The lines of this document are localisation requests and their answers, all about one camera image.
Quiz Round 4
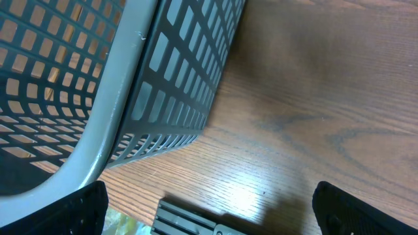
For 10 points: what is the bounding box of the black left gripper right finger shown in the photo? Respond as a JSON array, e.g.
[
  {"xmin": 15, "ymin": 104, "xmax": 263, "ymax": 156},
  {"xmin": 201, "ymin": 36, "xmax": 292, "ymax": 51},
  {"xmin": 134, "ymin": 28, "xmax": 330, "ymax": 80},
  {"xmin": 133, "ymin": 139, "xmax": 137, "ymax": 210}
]
[{"xmin": 312, "ymin": 181, "xmax": 417, "ymax": 235}]

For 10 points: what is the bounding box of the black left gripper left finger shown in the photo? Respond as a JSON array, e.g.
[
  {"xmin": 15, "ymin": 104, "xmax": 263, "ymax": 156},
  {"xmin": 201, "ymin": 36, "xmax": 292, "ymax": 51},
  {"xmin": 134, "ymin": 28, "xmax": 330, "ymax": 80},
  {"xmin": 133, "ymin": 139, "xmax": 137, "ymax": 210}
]
[{"xmin": 1, "ymin": 181, "xmax": 108, "ymax": 235}]

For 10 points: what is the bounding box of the grey plastic mesh basket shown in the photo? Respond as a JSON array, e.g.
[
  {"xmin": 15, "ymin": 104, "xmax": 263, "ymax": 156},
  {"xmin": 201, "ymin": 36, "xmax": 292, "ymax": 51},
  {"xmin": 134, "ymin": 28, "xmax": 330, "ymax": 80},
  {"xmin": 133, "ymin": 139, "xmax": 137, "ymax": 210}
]
[{"xmin": 1, "ymin": 0, "xmax": 247, "ymax": 226}]

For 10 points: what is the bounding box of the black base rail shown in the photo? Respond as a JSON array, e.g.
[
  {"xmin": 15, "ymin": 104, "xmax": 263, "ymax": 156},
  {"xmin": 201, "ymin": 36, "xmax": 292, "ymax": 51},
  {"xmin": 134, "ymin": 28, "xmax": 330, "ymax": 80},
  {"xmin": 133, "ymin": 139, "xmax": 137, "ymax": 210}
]
[{"xmin": 150, "ymin": 199, "xmax": 245, "ymax": 235}]

